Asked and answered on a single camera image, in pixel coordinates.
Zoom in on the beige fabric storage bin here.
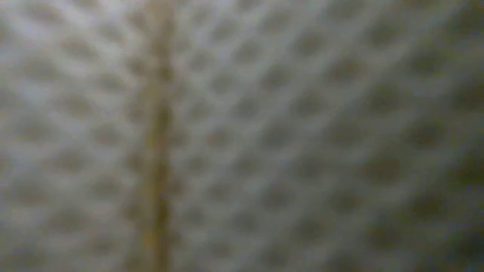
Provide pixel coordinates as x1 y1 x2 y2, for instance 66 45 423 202
0 0 484 272

